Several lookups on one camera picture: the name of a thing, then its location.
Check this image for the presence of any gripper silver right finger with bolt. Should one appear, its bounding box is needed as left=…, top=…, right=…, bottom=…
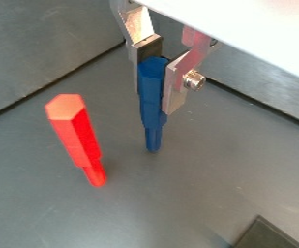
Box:
left=162, top=26, right=211, bottom=115

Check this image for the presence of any red hexagonal peg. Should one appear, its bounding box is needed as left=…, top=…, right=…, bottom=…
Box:
left=45, top=94, right=107, bottom=187

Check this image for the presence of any dark grey plate corner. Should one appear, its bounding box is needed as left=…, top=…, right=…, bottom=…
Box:
left=234, top=215, right=299, bottom=248

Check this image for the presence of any blue hexagonal peg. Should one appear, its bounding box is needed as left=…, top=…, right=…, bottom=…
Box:
left=138, top=56, right=169, bottom=152

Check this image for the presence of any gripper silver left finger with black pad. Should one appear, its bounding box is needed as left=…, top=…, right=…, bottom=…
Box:
left=109, top=0, right=163, bottom=87

